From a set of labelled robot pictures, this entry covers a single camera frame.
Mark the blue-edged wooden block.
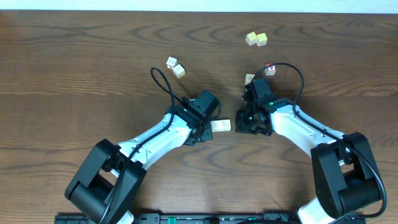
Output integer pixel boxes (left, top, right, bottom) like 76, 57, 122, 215
211, 121, 223, 132

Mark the green-edged wooden block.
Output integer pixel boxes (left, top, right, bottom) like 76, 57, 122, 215
220, 119, 231, 131

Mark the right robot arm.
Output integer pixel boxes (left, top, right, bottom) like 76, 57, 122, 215
235, 78, 386, 223

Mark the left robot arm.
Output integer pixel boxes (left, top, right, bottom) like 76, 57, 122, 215
65, 90, 220, 223

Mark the yellow number 8 block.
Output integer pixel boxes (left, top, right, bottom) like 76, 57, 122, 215
245, 74, 255, 85

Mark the red letter A block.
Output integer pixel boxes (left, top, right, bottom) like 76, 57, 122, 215
264, 63, 276, 76

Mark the yellow letter G block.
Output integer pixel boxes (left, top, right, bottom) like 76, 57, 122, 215
173, 64, 185, 78

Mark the red-edged wooden block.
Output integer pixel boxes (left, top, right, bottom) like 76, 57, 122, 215
166, 57, 178, 70

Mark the yellow-top block right of pair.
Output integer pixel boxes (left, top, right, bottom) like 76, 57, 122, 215
256, 32, 268, 46

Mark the yellow-top block of pair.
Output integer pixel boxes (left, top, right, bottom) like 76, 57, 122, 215
246, 32, 258, 45
256, 32, 268, 46

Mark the yellow-top block left of pair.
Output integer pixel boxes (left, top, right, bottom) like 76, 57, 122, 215
246, 32, 258, 45

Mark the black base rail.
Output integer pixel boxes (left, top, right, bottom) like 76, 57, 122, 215
54, 210, 366, 224

